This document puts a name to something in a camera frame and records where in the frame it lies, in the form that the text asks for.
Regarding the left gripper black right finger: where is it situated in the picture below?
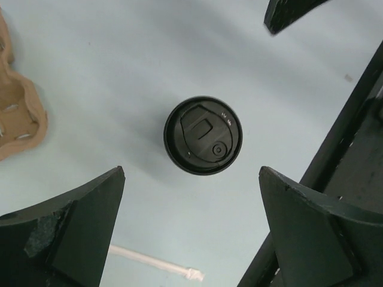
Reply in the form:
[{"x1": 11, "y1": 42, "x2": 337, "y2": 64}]
[{"x1": 259, "y1": 166, "x2": 382, "y2": 286}]

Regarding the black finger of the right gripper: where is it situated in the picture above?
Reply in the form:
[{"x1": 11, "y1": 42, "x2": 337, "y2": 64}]
[{"x1": 264, "y1": 0, "x2": 327, "y2": 35}]

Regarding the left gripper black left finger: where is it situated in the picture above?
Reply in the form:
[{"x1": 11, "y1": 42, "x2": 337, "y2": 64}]
[{"x1": 1, "y1": 166, "x2": 125, "y2": 286}]

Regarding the brown cardboard cup carrier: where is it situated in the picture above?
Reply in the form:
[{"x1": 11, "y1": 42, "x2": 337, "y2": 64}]
[{"x1": 1, "y1": 16, "x2": 48, "y2": 160}]

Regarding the black plastic cup lid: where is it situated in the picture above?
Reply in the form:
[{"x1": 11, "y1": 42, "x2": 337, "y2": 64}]
[{"x1": 163, "y1": 96, "x2": 243, "y2": 176}]

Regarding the white paper-wrapped straw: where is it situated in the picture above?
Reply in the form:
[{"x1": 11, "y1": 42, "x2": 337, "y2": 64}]
[{"x1": 108, "y1": 245, "x2": 205, "y2": 282}]

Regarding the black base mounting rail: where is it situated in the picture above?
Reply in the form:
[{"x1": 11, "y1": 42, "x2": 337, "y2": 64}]
[{"x1": 239, "y1": 48, "x2": 382, "y2": 286}]

